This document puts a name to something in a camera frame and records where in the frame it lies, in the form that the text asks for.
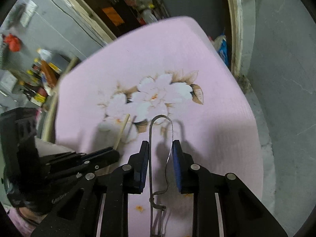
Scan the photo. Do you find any white wall switch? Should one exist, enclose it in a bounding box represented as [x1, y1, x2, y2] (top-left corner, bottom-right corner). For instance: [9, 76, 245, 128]
[20, 1, 39, 27]

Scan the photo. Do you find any brown oil jug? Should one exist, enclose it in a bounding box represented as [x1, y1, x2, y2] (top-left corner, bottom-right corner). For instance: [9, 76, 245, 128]
[37, 48, 63, 76]

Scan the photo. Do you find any blue printed bag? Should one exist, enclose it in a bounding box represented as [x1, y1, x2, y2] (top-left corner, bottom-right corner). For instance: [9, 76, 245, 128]
[213, 35, 229, 66]

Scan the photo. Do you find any person's left hand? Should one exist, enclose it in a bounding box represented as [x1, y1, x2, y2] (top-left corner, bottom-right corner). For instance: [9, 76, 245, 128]
[18, 206, 50, 225]

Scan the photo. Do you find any white paper box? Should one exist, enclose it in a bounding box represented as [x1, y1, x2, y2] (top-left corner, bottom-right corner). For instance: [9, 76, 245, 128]
[0, 75, 18, 90]

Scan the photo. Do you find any dark sauce bottle yellow label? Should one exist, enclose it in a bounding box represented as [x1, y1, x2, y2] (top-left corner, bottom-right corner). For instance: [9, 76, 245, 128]
[23, 86, 47, 107]

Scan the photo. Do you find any black power cable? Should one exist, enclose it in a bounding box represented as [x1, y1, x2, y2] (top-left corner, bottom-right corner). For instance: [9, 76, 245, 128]
[43, 0, 104, 47]

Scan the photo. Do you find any orange spice bag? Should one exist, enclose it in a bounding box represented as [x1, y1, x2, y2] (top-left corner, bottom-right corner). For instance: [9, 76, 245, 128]
[41, 62, 58, 87]

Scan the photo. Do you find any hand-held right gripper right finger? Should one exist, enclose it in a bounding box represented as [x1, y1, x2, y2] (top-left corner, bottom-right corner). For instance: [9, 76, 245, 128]
[171, 139, 289, 237]

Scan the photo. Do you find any cream door frame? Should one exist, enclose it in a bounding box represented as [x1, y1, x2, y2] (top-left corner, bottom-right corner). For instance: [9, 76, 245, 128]
[47, 0, 257, 79]

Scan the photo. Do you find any grey cabinet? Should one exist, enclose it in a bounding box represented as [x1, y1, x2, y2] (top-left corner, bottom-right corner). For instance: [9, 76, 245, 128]
[153, 0, 230, 40]

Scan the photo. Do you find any white plastic jug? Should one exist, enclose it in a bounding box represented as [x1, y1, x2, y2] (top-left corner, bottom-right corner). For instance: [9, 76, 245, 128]
[142, 8, 158, 24]

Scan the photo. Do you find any pink floral tablecloth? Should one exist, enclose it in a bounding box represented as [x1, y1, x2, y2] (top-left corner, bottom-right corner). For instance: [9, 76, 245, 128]
[55, 16, 262, 237]

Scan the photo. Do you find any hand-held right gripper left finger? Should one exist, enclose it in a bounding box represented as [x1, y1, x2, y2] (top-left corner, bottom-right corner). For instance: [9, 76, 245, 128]
[31, 140, 150, 237]

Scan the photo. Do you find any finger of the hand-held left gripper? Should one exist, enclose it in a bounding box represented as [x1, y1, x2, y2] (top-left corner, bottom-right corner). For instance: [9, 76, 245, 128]
[46, 147, 120, 173]
[49, 165, 100, 181]

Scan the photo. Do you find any red plastic bag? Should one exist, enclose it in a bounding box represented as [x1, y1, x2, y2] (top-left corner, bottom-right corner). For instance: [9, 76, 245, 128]
[4, 33, 21, 52]

